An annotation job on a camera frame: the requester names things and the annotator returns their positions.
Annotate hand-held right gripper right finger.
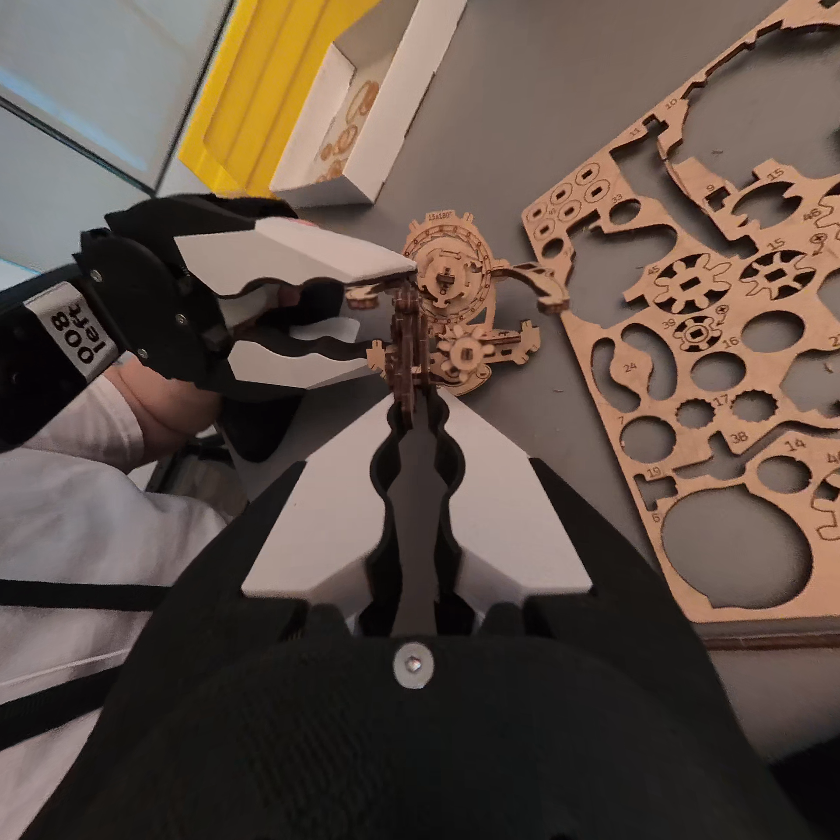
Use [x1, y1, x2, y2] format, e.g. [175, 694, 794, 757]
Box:
[423, 390, 595, 634]

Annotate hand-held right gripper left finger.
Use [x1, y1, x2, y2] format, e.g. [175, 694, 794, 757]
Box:
[241, 394, 411, 634]

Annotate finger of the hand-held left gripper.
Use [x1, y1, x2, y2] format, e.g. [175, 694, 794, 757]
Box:
[174, 218, 419, 332]
[203, 318, 380, 395]

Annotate wooden gear model assembly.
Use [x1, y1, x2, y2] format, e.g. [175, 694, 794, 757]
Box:
[344, 203, 572, 421]

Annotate laser-cut wooden parts sheet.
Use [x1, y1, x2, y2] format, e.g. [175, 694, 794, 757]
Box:
[521, 0, 840, 624]

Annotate person's left hand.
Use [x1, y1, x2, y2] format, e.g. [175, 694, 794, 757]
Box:
[105, 357, 222, 452]

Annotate pile of wooden rings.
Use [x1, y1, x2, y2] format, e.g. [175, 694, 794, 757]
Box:
[315, 79, 382, 185]

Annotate white cardboard box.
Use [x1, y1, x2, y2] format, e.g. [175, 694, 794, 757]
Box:
[270, 0, 468, 207]

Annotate yellow panel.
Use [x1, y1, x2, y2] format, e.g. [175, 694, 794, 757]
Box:
[177, 0, 382, 198]

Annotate person's white shirt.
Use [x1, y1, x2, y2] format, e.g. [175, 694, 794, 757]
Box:
[0, 377, 250, 840]

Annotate person's black trousers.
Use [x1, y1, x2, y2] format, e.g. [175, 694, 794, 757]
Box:
[768, 735, 840, 840]

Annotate black body strap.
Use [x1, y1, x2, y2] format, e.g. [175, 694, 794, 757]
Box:
[0, 577, 175, 752]

